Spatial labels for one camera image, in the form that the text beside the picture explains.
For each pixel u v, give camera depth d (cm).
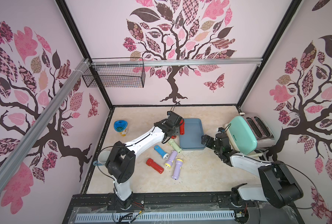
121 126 95
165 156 87
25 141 50
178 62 93
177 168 83
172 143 93
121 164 46
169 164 84
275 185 43
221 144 70
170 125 67
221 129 82
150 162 85
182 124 103
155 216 70
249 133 81
